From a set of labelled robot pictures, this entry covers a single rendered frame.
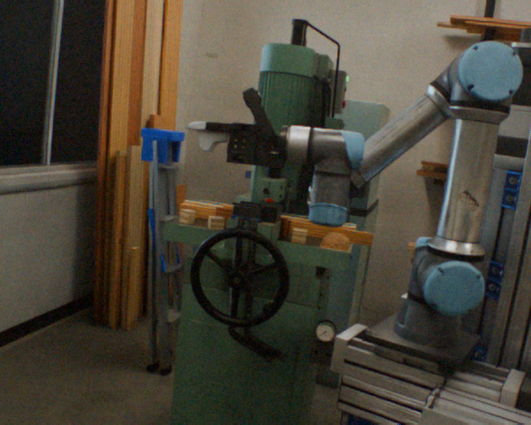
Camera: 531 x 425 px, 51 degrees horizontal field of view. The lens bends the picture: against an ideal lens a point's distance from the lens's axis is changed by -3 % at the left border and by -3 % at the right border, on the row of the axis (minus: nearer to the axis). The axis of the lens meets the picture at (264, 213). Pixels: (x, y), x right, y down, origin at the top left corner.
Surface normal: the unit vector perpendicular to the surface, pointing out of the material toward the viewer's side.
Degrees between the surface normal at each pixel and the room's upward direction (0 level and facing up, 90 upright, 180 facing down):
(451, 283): 98
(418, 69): 90
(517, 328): 90
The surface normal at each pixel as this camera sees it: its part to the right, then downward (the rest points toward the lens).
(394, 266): -0.29, 0.12
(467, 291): -0.14, 0.27
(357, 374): -0.52, 0.07
